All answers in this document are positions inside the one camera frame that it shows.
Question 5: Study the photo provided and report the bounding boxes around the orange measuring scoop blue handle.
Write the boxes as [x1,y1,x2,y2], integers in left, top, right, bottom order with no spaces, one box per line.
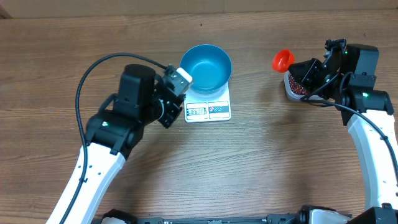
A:
[272,49,295,73]

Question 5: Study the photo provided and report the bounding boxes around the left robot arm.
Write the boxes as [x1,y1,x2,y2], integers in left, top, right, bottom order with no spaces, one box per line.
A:
[48,64,193,223]

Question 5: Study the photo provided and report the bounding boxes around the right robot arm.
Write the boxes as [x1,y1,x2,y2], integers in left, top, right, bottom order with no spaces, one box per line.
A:
[285,39,397,223]

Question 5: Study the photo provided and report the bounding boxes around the white digital kitchen scale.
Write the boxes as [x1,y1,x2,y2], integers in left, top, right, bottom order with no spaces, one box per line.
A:
[183,84,232,123]

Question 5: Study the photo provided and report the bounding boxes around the blue metal bowl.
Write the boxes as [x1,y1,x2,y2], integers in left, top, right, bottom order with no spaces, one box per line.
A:
[180,44,233,95]

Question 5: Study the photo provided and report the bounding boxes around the red beans in container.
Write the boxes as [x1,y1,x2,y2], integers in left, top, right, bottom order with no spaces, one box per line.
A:
[288,74,309,96]

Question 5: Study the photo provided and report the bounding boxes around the clear plastic bean container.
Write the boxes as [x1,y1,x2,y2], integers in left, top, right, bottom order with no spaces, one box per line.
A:
[284,72,305,101]

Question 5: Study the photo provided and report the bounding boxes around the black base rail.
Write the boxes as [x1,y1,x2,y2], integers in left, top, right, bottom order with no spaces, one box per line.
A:
[136,214,302,224]

